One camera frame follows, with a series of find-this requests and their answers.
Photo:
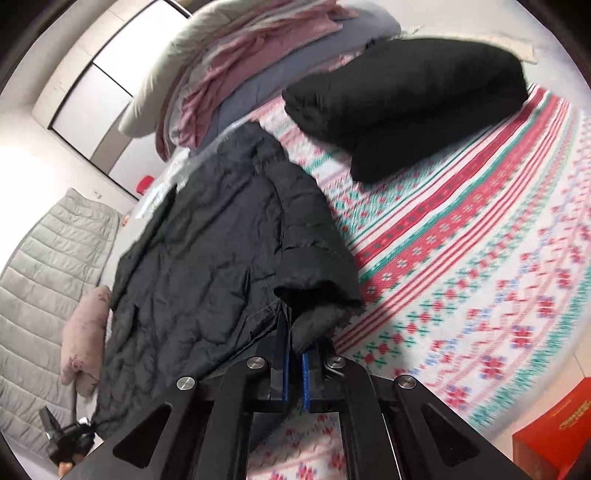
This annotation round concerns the clear plastic bag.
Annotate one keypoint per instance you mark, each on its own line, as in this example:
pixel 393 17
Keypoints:
pixel 171 175

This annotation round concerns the small red object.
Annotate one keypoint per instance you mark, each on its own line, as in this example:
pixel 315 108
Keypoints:
pixel 144 183

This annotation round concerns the red box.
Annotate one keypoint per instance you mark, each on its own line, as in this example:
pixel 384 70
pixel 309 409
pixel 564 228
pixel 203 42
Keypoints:
pixel 554 429

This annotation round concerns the cream white duvet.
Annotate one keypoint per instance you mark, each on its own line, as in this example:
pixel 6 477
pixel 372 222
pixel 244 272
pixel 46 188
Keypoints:
pixel 166 78

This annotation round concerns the pink cloth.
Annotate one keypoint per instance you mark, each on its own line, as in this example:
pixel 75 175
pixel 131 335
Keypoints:
pixel 240 60

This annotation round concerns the pile of folded bedding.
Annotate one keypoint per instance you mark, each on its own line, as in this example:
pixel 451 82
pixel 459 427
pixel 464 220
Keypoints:
pixel 295 64

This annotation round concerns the patterned red green bed sheet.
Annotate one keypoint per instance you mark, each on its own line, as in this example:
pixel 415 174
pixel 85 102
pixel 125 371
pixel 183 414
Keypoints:
pixel 461 277

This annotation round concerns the folded black garment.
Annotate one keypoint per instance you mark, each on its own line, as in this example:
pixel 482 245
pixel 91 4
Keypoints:
pixel 406 101

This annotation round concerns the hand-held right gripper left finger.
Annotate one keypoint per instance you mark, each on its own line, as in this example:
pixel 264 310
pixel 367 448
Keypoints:
pixel 285 369

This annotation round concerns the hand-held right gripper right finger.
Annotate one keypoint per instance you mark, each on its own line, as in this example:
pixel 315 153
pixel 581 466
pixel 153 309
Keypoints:
pixel 305 378

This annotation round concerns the black quilted puffer jacket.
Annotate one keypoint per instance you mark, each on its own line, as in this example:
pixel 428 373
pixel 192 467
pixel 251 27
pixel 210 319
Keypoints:
pixel 221 258

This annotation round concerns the white wardrobe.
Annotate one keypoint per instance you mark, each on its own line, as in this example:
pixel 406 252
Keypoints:
pixel 106 78

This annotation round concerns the pink floral pillow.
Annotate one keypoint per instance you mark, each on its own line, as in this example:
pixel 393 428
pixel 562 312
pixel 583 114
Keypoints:
pixel 85 332

